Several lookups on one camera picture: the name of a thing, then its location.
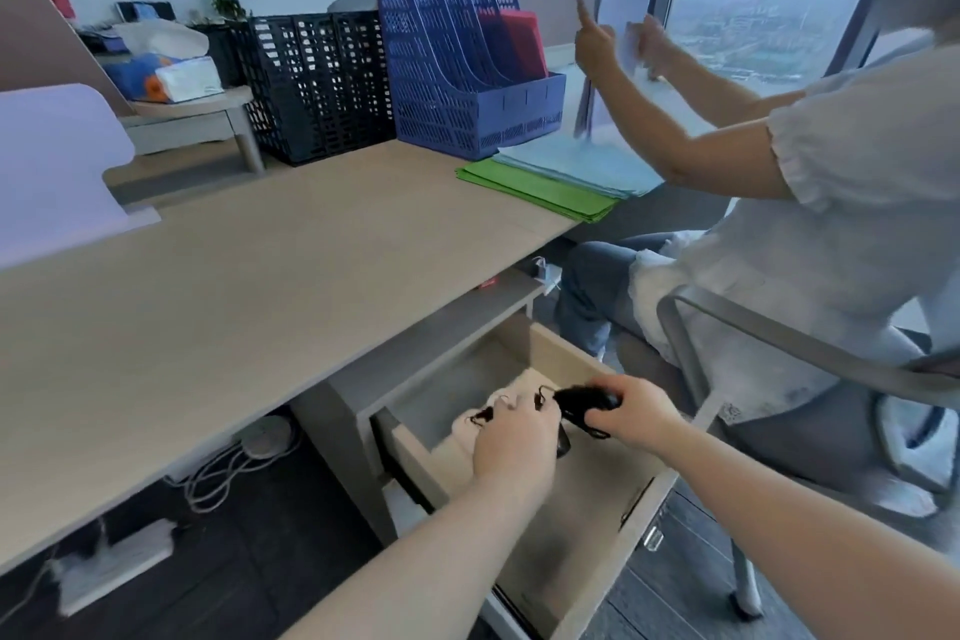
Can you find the person's left hand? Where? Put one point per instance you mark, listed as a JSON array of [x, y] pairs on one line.
[[514, 452]]

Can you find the person's right hand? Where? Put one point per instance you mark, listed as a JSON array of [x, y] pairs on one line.
[[645, 414]]

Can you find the person's left thumb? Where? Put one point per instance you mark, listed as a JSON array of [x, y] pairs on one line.
[[546, 420]]

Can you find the person's right thumb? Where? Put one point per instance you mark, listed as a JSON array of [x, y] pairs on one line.
[[601, 423]]

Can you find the person's right forearm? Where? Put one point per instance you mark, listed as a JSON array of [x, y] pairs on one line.
[[810, 534]]

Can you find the person's left forearm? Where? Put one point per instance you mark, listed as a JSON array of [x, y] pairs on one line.
[[427, 564]]

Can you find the open wooden drawer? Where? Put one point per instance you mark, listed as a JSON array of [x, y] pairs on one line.
[[570, 534]]

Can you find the grey office chair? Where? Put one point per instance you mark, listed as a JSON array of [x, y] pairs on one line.
[[825, 429]]

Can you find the green folder stack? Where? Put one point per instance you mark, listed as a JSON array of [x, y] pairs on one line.
[[540, 191]]

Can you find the light blue folder stack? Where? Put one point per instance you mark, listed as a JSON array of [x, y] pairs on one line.
[[585, 167]]

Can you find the round white device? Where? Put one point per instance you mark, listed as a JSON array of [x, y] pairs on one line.
[[266, 435]]

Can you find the blue plastic file rack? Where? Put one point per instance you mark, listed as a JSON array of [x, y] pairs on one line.
[[450, 84]]

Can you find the red folders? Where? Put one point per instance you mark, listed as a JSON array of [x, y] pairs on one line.
[[521, 43]]

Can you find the black plastic file rack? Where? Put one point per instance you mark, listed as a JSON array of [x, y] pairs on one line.
[[315, 84]]

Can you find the white power strip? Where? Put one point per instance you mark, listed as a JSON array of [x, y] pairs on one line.
[[112, 564]]

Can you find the small wooden desk shelf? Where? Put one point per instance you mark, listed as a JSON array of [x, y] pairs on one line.
[[195, 118]]

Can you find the white tissue box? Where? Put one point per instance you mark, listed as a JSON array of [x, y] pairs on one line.
[[191, 77]]

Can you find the green potted plant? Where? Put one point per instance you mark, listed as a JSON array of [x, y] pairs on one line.
[[227, 6]]

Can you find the blue orange tissue pack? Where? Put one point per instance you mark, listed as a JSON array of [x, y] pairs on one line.
[[135, 78]]

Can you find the lilac desk divider panel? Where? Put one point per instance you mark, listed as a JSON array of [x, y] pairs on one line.
[[52, 167]]

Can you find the black tablet screen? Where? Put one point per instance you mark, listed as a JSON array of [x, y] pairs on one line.
[[146, 10]]

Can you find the brown desk divider panel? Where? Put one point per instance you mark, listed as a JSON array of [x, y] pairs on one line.
[[45, 39]]

